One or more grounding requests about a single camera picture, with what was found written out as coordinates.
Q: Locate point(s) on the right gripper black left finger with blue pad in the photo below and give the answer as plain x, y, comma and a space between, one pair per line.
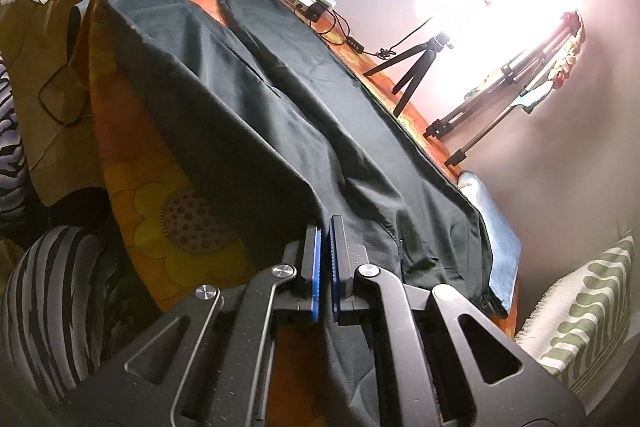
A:
208, 360

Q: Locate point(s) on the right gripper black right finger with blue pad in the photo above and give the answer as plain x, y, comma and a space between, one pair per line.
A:
438, 360

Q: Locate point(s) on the dark green pants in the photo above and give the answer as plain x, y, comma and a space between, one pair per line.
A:
278, 133

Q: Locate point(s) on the orange floral bedsheet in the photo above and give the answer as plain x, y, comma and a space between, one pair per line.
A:
173, 236

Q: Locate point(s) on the white green patterned pillow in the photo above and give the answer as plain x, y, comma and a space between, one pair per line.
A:
580, 322

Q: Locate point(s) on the folded light blue cloth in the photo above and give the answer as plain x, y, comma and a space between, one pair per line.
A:
505, 245

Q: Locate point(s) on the black white striped cushion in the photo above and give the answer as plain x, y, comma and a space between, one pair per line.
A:
55, 327

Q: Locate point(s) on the white power strip with adapter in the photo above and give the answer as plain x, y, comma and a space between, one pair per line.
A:
313, 10

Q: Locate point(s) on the small black tripod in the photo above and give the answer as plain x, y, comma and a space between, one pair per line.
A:
409, 82

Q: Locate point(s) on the colourful cloth on tripod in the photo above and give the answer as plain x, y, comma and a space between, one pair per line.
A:
553, 75

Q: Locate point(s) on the large silver black tripod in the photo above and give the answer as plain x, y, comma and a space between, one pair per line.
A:
505, 85

